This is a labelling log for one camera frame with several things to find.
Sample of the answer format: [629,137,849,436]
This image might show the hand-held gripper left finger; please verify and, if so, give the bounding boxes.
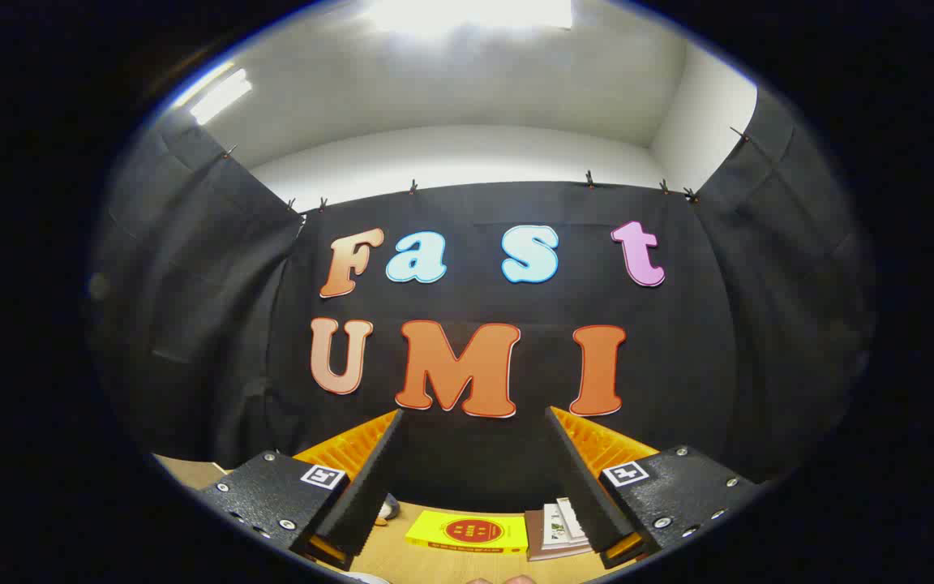
[198,408,405,571]

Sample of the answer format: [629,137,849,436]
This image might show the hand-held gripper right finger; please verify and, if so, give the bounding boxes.
[545,406,761,570]

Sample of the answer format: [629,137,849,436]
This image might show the yellow book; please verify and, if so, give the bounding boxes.
[405,509,529,555]

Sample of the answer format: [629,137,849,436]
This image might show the white book with colourful cover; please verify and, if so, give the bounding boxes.
[556,497,589,540]

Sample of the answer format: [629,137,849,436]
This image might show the ceiling light panel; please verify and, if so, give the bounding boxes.
[189,69,254,125]
[366,0,573,33]

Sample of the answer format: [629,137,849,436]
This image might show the brown book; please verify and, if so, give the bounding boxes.
[525,509,594,562]

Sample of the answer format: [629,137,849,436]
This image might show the row of black cloth clips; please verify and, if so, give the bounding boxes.
[222,126,752,213]

